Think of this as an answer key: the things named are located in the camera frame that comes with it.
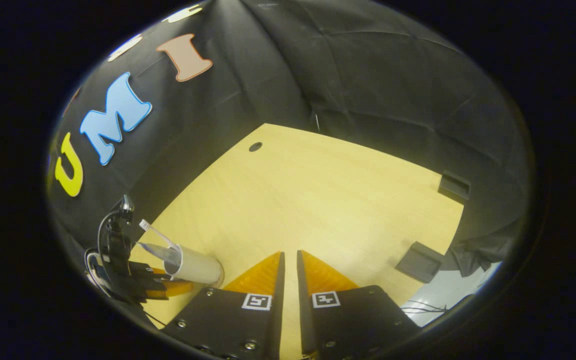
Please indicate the black rectangular desk cover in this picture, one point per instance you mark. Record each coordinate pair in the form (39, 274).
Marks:
(420, 262)
(454, 185)

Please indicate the wooden desktop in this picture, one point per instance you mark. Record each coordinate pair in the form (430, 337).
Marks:
(318, 200)

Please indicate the pink and white toothbrush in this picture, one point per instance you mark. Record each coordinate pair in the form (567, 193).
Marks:
(144, 224)

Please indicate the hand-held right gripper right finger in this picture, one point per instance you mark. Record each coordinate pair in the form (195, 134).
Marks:
(304, 320)

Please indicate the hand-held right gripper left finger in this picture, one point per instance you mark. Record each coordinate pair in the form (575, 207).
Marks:
(278, 320)

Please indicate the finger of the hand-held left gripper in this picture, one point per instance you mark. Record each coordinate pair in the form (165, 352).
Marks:
(158, 271)
(178, 288)

